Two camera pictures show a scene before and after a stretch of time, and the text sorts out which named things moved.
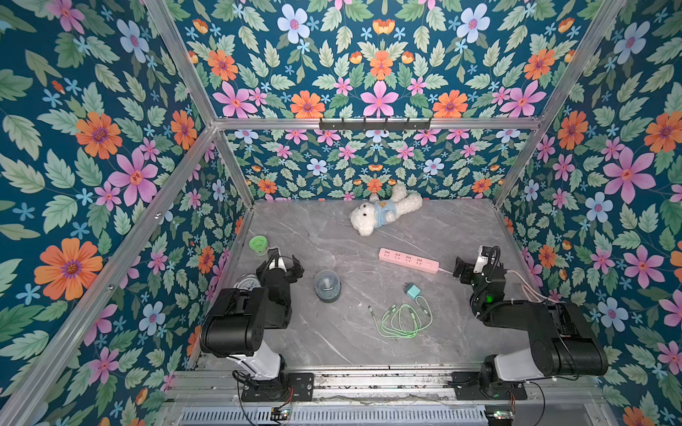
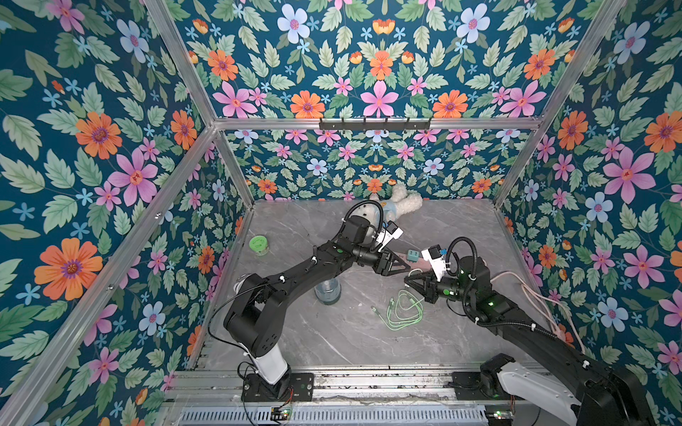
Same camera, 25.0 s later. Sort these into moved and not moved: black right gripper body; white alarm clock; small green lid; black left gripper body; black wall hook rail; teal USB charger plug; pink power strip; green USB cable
Moved: black left gripper body; green USB cable; teal USB charger plug; black right gripper body
Not moved: black wall hook rail; white alarm clock; pink power strip; small green lid
